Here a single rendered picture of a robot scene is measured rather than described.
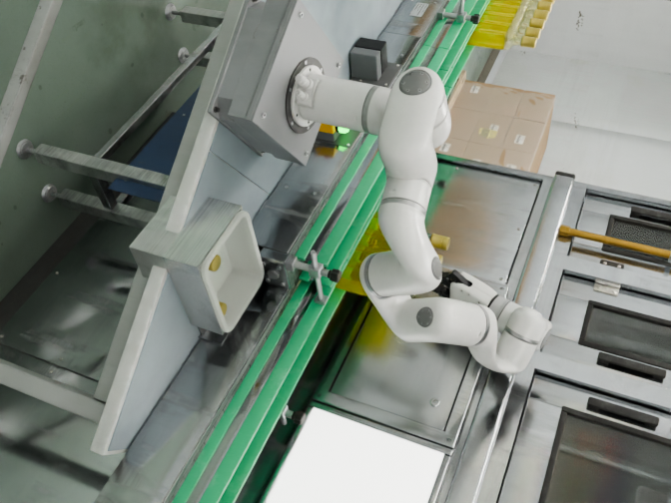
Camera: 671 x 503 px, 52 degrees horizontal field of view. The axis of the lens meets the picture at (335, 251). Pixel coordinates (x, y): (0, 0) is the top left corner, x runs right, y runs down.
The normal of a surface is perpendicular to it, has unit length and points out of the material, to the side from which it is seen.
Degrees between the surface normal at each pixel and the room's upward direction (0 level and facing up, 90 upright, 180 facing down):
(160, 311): 0
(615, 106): 90
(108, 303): 90
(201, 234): 90
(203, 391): 90
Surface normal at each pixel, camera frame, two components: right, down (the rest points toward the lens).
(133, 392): 0.91, 0.25
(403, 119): -0.32, -0.41
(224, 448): -0.09, -0.66
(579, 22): -0.40, 0.71
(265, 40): -0.29, -0.20
